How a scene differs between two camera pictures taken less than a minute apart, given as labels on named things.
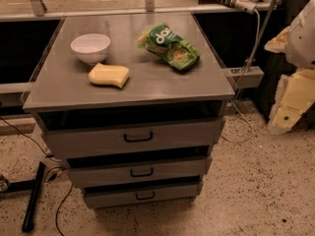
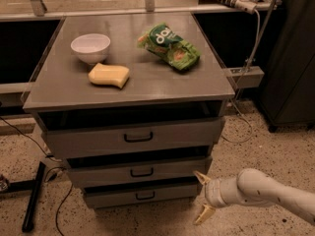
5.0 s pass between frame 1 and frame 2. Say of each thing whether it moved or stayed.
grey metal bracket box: stayed
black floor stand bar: stayed
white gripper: moved
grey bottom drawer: stayed
